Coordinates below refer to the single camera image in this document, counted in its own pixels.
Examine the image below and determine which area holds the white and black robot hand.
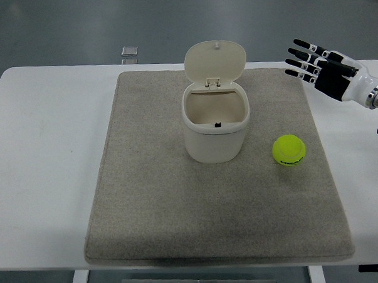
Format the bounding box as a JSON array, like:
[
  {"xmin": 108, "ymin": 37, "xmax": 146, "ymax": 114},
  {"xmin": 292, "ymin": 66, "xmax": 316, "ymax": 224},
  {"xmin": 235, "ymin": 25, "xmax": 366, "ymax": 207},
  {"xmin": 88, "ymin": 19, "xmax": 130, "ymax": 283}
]
[{"xmin": 283, "ymin": 34, "xmax": 378, "ymax": 109}]

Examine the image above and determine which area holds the yellow-green tennis ball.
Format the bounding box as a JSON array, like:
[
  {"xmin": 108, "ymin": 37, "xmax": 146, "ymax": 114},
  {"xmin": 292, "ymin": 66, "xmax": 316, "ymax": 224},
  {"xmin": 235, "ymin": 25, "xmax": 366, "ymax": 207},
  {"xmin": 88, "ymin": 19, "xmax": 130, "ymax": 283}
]
[{"xmin": 271, "ymin": 133, "xmax": 307, "ymax": 168}]

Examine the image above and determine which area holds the cream lidded plastic bin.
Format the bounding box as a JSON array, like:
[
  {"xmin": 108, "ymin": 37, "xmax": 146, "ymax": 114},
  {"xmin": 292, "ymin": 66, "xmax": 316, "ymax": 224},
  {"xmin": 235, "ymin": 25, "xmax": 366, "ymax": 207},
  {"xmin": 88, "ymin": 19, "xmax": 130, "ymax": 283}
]
[{"xmin": 179, "ymin": 38, "xmax": 253, "ymax": 165}]

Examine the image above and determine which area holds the beige fabric mat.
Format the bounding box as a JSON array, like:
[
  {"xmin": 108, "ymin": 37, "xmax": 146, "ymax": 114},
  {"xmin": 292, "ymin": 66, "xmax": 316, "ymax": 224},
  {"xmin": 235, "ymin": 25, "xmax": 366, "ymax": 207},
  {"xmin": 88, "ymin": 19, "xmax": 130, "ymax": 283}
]
[{"xmin": 76, "ymin": 61, "xmax": 356, "ymax": 272}]

